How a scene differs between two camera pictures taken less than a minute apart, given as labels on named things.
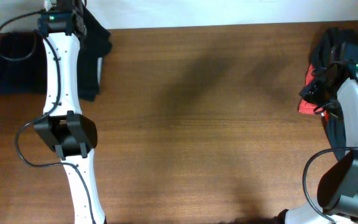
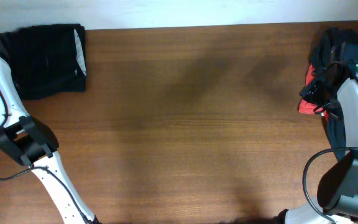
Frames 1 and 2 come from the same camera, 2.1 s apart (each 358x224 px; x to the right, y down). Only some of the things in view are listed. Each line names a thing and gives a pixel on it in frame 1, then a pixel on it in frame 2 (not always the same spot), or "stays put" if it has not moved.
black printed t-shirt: [335, 51] stays put
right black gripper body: [321, 95] stays put
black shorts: [95, 44] → [47, 59]
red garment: [306, 107] stays put
